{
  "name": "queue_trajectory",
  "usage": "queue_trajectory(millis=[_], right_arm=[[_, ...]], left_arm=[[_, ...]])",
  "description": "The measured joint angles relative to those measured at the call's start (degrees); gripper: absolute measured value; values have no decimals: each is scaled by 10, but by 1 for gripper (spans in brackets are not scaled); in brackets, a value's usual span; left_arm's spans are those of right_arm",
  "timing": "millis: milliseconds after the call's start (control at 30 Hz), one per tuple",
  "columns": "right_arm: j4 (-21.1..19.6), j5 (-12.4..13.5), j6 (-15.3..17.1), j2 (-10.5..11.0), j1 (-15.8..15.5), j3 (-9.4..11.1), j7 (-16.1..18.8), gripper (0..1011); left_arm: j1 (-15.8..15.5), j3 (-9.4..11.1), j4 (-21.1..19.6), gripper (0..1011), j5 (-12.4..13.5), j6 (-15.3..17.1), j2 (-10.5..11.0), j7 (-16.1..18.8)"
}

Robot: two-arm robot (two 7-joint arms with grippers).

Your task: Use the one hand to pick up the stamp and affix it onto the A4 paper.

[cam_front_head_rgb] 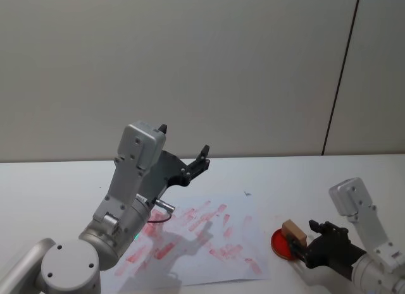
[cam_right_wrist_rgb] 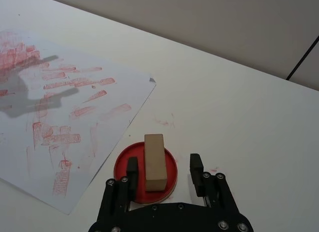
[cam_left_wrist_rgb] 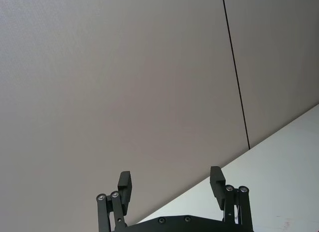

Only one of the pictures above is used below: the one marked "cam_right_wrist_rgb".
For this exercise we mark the wooden block stamp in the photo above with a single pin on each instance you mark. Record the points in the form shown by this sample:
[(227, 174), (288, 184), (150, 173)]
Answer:
[(154, 162)]

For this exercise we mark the round red ink pad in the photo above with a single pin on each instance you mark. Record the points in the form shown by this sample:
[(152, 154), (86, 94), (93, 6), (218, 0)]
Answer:
[(172, 172)]

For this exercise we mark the white paper with red prints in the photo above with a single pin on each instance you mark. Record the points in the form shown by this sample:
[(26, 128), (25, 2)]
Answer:
[(82, 132)]

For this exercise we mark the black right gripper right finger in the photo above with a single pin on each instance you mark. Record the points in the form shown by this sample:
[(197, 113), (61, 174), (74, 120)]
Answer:
[(197, 174)]

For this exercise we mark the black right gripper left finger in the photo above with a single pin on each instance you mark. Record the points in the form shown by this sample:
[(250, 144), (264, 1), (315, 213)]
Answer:
[(132, 177)]

